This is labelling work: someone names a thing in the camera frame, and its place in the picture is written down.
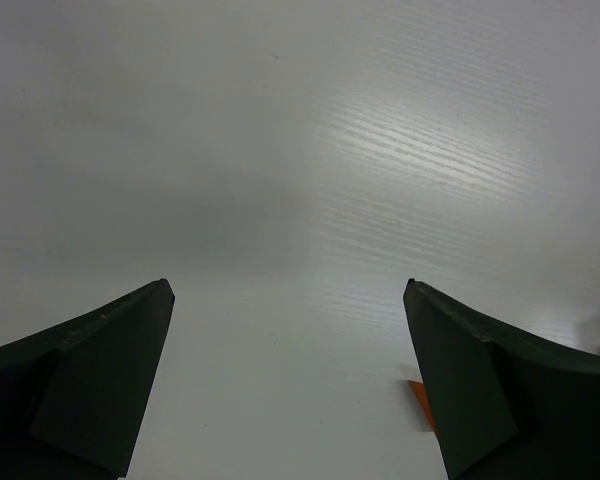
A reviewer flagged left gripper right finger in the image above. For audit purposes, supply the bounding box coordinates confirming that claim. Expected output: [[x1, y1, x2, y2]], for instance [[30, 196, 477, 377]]
[[403, 279, 600, 479]]

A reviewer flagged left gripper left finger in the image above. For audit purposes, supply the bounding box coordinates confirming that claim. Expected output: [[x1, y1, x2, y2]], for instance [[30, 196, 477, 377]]
[[0, 279, 175, 479]]

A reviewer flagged red-brown triangle block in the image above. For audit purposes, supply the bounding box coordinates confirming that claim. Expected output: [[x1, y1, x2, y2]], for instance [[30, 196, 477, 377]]
[[408, 380, 438, 435]]

